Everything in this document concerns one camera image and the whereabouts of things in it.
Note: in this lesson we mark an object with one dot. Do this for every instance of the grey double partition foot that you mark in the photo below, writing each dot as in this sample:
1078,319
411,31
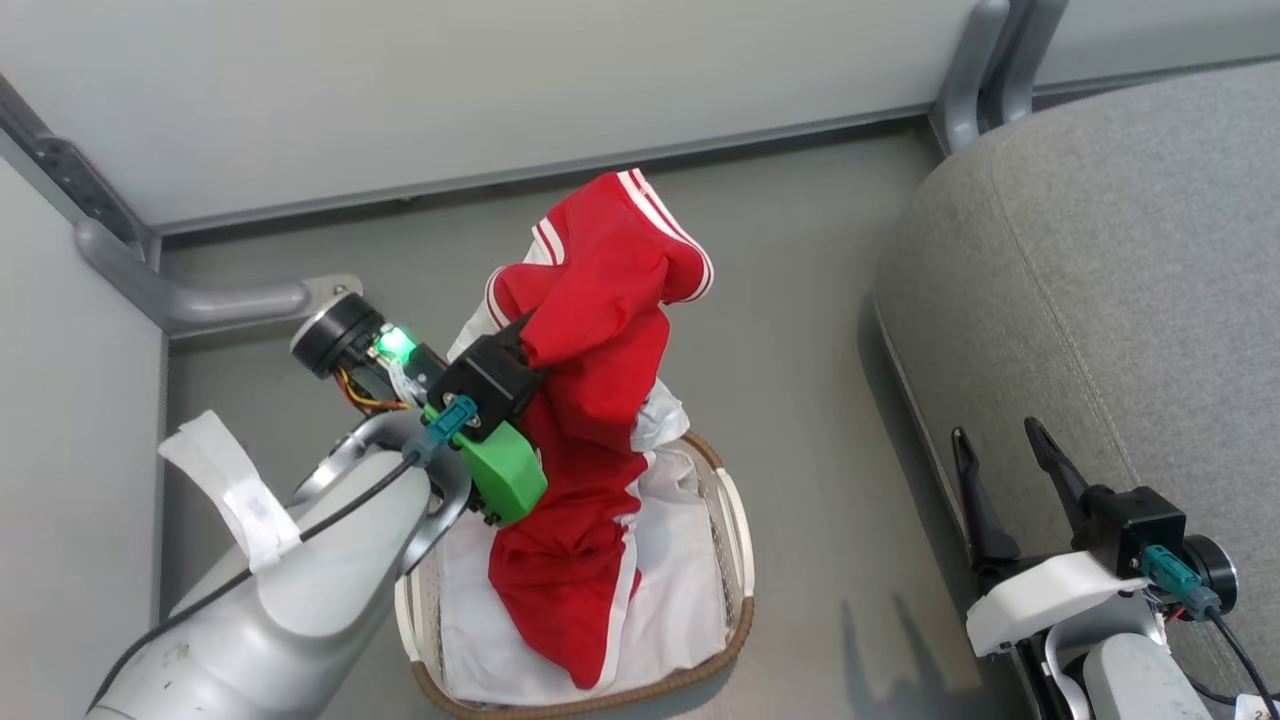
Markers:
965,80

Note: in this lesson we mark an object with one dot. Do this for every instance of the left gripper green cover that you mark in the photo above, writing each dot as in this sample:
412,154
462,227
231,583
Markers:
505,475

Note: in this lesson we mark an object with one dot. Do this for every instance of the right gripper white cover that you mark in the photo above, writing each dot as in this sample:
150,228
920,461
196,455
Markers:
1050,595

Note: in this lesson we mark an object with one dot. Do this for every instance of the grey partition corner post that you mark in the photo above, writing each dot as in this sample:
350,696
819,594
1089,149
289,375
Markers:
70,170

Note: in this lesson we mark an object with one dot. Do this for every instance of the grey upholstered sofa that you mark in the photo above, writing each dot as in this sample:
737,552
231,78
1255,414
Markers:
1120,300

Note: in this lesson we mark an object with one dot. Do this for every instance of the white cloth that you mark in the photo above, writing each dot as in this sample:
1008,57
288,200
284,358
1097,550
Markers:
680,600

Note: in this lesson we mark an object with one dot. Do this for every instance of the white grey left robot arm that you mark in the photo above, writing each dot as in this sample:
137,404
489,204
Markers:
290,610

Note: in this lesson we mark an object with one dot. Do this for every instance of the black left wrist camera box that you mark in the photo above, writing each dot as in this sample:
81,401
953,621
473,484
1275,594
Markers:
490,380

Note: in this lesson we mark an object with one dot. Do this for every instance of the red garment with white stripes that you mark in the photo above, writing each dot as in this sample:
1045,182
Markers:
600,380

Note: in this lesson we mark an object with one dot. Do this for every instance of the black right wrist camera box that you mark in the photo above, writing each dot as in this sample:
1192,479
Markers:
1140,525

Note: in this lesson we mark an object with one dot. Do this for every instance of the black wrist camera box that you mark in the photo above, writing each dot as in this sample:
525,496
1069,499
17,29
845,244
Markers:
1140,525
490,380

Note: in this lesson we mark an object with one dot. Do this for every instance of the grey partition foot with plate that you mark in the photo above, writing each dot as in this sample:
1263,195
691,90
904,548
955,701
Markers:
200,300

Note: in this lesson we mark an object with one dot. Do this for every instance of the white laundry basket brown rim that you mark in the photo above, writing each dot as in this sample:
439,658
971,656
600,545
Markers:
738,570

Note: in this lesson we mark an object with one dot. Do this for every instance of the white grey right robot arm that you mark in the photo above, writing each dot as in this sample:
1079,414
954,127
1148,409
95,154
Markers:
1130,680

